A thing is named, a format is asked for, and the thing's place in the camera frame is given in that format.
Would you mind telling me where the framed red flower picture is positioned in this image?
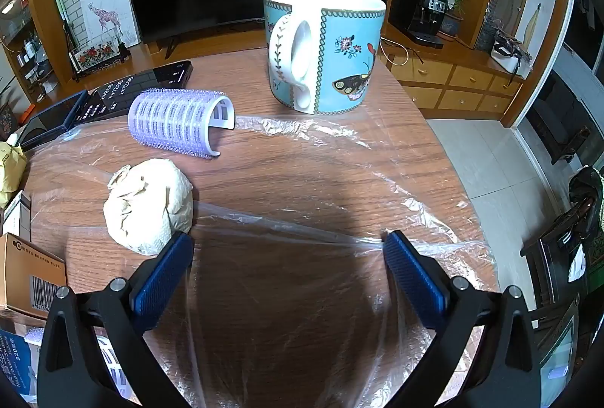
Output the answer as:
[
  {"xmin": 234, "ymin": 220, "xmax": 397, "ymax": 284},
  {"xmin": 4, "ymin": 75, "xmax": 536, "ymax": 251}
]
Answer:
[{"xmin": 68, "ymin": 37, "xmax": 132, "ymax": 81}]

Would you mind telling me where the wooden drawer sideboard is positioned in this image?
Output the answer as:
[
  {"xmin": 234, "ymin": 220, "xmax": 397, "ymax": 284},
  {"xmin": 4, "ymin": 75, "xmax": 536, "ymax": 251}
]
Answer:
[{"xmin": 382, "ymin": 23, "xmax": 532, "ymax": 121}]

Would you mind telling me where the giraffe drawing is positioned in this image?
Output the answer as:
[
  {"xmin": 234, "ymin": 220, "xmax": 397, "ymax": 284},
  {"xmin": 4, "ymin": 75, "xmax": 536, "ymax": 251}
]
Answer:
[{"xmin": 79, "ymin": 0, "xmax": 142, "ymax": 50}]

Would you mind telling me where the wooden display shelf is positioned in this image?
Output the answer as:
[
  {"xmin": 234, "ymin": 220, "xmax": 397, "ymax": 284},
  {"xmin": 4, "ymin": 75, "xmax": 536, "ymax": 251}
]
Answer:
[{"xmin": 0, "ymin": 0, "xmax": 62, "ymax": 107}]

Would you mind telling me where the clear plastic table cover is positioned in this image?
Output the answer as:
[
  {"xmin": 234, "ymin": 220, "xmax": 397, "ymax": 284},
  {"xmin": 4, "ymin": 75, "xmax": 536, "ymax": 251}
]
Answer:
[{"xmin": 21, "ymin": 113, "xmax": 501, "ymax": 408}]

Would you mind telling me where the white cable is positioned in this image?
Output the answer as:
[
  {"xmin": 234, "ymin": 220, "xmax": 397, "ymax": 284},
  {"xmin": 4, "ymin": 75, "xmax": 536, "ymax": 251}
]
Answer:
[{"xmin": 380, "ymin": 37, "xmax": 410, "ymax": 69}]

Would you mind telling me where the blue butterfly mug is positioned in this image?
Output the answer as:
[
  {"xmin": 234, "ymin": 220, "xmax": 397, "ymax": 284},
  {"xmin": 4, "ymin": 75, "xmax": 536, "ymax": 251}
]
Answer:
[{"xmin": 262, "ymin": 0, "xmax": 387, "ymax": 115}]

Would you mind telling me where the black coffee machine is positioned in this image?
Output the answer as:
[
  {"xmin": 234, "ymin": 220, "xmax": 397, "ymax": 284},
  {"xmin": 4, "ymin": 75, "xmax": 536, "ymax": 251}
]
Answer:
[{"xmin": 408, "ymin": 0, "xmax": 456, "ymax": 49}]

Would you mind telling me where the black armchair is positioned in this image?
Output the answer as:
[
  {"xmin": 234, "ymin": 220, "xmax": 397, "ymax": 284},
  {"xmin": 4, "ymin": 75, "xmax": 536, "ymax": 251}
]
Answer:
[{"xmin": 526, "ymin": 97, "xmax": 592, "ymax": 166}]

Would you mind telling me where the paper ball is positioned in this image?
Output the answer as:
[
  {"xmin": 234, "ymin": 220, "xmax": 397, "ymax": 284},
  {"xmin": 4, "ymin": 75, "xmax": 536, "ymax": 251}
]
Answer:
[{"xmin": 103, "ymin": 158, "xmax": 195, "ymax": 257}]

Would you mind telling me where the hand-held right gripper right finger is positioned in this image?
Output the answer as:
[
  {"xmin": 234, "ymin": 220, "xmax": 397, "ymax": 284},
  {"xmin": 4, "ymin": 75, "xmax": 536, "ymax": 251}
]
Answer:
[{"xmin": 382, "ymin": 229, "xmax": 558, "ymax": 408}]

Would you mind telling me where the yellow bag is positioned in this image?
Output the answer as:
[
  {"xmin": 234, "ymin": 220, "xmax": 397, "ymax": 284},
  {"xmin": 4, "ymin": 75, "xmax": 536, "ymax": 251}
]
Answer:
[{"xmin": 0, "ymin": 141, "xmax": 29, "ymax": 211}]

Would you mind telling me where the blue packet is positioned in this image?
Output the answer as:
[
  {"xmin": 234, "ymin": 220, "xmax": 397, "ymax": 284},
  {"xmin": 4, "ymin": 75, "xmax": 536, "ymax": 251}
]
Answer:
[{"xmin": 0, "ymin": 328, "xmax": 48, "ymax": 408}]

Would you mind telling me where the brown cardboard box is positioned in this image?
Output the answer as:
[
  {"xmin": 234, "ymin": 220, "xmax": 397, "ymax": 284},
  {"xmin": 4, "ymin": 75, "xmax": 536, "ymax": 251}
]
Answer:
[{"xmin": 0, "ymin": 232, "xmax": 68, "ymax": 314}]

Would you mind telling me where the dark blue tablet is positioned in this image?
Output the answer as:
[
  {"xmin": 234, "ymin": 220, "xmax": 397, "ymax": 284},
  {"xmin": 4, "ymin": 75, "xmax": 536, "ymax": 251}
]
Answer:
[{"xmin": 19, "ymin": 89, "xmax": 90, "ymax": 151}]

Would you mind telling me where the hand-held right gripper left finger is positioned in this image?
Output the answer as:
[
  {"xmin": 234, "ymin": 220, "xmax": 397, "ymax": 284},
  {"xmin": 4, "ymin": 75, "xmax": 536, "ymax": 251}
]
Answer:
[{"xmin": 38, "ymin": 231, "xmax": 208, "ymax": 408}]

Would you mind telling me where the black flat box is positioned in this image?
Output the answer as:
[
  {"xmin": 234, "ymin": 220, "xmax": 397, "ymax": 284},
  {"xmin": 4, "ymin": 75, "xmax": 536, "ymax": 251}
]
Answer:
[{"xmin": 71, "ymin": 60, "xmax": 194, "ymax": 130}]

